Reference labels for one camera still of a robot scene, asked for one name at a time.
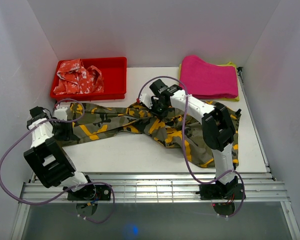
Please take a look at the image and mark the pink folded towel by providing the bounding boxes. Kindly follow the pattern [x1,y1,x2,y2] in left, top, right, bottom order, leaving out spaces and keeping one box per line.
[178,54,239,100]

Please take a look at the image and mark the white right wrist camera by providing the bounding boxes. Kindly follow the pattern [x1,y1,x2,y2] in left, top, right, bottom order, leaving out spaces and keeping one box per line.
[136,93,153,109]

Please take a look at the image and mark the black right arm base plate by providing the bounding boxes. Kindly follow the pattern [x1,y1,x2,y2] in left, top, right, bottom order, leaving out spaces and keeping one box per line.
[196,182,246,200]

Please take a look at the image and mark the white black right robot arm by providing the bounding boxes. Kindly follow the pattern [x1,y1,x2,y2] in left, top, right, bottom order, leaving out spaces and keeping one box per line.
[139,77,238,199]

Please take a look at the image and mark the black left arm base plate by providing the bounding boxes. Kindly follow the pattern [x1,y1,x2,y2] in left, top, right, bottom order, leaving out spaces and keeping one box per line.
[67,184,111,202]

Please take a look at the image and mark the red plastic bin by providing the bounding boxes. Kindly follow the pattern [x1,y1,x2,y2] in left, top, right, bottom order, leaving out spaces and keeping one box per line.
[50,57,127,101]

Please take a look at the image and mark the yellow-green folded cloth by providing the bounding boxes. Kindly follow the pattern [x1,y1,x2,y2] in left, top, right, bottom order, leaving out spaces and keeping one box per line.
[178,61,240,102]

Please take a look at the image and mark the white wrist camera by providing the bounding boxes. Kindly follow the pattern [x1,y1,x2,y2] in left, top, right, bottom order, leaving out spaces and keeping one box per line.
[53,105,70,121]
[136,93,153,109]

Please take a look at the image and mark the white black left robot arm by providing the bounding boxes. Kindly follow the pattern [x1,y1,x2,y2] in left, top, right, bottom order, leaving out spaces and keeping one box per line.
[23,106,96,200]

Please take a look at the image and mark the orange white floral garment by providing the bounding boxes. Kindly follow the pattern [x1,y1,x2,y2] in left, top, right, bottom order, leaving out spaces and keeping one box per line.
[52,58,105,95]

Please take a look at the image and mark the aluminium table edge rail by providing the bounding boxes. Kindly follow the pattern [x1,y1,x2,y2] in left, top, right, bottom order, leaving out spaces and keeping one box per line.
[19,171,291,204]

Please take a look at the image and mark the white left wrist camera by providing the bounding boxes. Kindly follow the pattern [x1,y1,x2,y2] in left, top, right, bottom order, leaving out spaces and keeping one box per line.
[53,105,70,121]

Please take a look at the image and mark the camouflage yellow green trousers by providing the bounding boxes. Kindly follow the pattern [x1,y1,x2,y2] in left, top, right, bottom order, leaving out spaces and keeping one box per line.
[57,99,241,169]

